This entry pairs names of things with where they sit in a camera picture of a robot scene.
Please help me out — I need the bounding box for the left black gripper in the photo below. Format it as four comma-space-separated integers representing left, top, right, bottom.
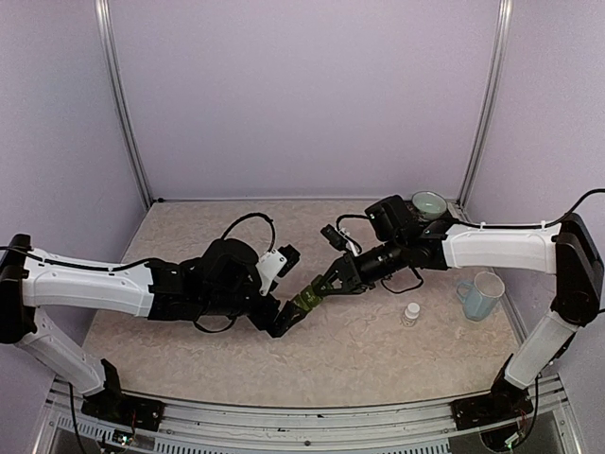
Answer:
201, 282, 307, 338

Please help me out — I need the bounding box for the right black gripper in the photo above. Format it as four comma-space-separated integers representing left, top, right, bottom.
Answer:
314, 236, 407, 295

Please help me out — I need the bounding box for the green pill organizer box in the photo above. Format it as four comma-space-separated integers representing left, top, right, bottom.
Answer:
292, 284, 323, 313

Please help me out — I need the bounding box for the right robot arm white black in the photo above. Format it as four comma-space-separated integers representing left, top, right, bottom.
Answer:
312, 195, 604, 420

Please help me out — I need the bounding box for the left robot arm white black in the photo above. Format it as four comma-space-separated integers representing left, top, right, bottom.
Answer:
1, 234, 305, 421

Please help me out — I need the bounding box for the white pill bottle near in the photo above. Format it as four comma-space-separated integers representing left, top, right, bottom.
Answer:
402, 303, 421, 327

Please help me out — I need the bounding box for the pale green bowl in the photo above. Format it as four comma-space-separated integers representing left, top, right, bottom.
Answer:
411, 191, 447, 220

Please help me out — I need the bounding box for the light blue mug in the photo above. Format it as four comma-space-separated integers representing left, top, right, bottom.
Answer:
456, 271, 506, 322

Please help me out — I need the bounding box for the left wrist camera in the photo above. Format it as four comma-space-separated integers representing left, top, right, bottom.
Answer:
278, 244, 301, 278

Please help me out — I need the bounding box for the front aluminium rail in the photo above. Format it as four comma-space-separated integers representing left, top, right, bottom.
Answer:
26, 377, 588, 453

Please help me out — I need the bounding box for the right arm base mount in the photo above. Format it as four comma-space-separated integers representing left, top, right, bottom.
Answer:
450, 393, 534, 430

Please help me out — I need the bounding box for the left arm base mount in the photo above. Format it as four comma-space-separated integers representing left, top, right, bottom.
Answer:
81, 390, 165, 432

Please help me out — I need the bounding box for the right aluminium frame post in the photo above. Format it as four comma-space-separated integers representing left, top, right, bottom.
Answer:
457, 0, 514, 209

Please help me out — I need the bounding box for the aluminium frame post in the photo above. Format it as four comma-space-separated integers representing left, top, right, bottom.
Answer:
95, 0, 154, 211
457, 0, 514, 209

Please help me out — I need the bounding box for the left aluminium frame post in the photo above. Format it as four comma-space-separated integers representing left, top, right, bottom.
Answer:
95, 0, 154, 211

